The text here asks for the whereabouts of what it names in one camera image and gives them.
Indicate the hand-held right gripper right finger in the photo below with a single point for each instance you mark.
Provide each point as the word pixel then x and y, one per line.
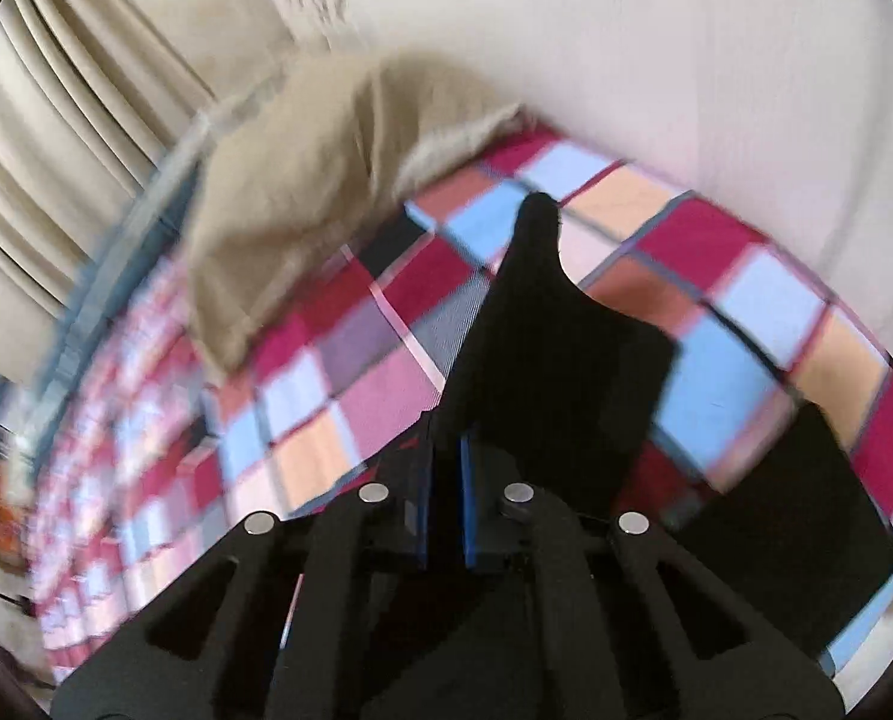
pixel 467 517

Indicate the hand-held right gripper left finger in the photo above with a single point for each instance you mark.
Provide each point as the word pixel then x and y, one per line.
pixel 425 517

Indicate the black pants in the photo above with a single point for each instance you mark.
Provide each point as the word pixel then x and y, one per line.
pixel 566 360

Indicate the plaid bed sheet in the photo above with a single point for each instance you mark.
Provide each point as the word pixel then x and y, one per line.
pixel 724 382

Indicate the beige cloth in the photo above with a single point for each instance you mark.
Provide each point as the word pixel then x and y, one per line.
pixel 281 202

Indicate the blue quilt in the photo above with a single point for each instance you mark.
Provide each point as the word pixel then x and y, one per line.
pixel 94 292

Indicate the orange box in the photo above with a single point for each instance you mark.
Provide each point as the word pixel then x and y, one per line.
pixel 0 525

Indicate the cream curtain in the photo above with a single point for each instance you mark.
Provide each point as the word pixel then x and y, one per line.
pixel 49 112

